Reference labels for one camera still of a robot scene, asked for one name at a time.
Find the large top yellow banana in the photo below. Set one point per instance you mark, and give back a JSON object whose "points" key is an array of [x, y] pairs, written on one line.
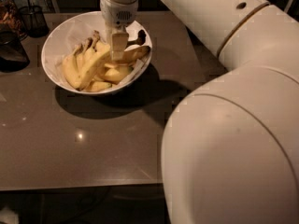
{"points": [[102, 60]]}

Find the lower middle yellow banana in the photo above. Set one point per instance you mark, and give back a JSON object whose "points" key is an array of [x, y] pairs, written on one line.
{"points": [[115, 74]]}

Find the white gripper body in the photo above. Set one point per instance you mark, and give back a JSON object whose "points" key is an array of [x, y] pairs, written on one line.
{"points": [[118, 13]]}

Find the left yellow banana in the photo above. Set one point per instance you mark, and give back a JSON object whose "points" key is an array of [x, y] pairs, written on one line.
{"points": [[70, 67]]}

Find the black mesh pen cup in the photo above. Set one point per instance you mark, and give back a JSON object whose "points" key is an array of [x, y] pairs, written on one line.
{"points": [[34, 21]]}

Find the right yellow banana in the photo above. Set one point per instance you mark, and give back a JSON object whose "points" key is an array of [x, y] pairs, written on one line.
{"points": [[134, 54]]}

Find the back yellow banana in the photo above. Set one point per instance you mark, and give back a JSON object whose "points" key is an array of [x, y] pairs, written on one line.
{"points": [[89, 46]]}

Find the white ceramic bowl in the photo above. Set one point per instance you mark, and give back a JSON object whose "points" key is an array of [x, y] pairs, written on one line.
{"points": [[78, 22]]}

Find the dark glass container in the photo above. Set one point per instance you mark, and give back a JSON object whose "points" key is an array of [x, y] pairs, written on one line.
{"points": [[13, 57]]}

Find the small bottom yellow banana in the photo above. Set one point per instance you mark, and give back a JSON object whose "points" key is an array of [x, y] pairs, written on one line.
{"points": [[96, 86]]}

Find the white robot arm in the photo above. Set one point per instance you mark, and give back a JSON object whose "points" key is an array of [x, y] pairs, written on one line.
{"points": [[230, 150]]}

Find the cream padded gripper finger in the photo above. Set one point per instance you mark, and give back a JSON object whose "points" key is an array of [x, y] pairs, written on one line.
{"points": [[118, 45]]}

